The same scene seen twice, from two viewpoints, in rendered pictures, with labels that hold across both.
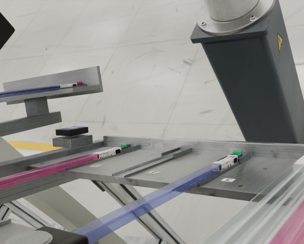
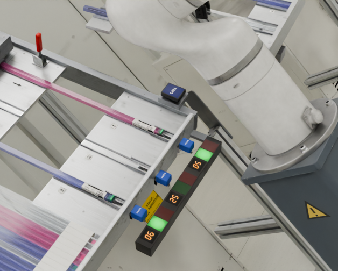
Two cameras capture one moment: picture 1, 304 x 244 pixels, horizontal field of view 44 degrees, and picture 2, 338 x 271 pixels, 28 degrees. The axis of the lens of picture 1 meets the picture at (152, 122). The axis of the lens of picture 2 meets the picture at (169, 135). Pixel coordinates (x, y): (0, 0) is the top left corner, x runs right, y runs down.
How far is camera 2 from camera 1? 164 cm
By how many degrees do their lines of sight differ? 83
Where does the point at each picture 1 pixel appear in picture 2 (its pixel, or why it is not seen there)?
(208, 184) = (55, 181)
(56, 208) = not seen: hidden behind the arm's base
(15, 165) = (116, 86)
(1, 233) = (8, 118)
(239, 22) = (259, 150)
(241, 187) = (46, 194)
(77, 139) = (164, 100)
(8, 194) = (112, 95)
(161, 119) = not seen: outside the picture
